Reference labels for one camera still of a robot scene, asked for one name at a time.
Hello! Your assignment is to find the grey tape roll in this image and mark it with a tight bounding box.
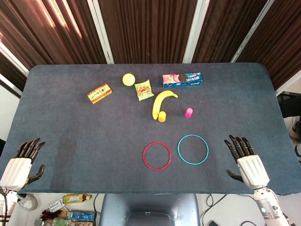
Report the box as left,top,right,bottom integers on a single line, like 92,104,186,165
17,193,38,210

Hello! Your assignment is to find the blue table cloth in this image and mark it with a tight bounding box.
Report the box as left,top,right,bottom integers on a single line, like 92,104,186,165
0,63,301,195

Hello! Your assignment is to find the grey orange sneaker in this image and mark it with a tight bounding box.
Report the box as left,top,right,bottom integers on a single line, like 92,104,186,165
290,116,301,139

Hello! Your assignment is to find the blue cookie box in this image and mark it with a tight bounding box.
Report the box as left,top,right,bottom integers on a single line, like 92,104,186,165
162,72,204,89

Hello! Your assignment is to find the red yellow carton box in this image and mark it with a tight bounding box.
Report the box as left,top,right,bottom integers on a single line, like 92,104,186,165
87,82,113,105

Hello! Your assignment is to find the blue-grey robot torso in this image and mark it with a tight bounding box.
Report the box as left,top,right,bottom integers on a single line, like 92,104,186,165
98,193,200,226

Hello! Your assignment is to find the brown slatted partition panel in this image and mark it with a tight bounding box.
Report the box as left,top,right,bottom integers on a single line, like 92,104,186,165
0,50,30,98
183,0,269,64
231,0,301,91
97,0,204,65
0,0,115,71

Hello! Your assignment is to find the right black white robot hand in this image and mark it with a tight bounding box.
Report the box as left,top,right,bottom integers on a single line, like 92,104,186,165
224,135,270,189

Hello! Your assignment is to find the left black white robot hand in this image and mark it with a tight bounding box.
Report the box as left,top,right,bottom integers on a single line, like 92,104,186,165
0,138,46,192

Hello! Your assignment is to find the green tea bottle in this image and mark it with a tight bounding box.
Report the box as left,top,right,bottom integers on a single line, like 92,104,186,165
62,193,93,204

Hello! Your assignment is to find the white power strip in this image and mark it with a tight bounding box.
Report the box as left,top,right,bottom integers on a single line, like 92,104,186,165
48,199,65,212

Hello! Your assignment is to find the green snack bag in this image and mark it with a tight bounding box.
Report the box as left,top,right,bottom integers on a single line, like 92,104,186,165
134,79,155,102

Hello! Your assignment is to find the red plastic ring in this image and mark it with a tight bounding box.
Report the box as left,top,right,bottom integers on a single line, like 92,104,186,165
143,142,172,170

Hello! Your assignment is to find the yellow banana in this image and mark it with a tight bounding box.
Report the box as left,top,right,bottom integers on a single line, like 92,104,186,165
152,90,179,120

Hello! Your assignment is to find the yellow-green tennis ball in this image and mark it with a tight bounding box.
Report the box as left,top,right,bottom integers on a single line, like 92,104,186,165
122,73,136,87

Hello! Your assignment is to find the black cable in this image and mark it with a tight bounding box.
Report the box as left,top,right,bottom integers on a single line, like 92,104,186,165
201,194,253,226
93,193,102,213

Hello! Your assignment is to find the green plastic bottle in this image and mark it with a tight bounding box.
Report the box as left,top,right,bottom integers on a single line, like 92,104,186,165
51,218,76,226

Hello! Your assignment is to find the blue plastic ring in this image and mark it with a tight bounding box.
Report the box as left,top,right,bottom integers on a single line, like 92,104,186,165
177,134,209,165

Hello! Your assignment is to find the blue snack packet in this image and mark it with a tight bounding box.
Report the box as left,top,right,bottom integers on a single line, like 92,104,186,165
66,211,97,222

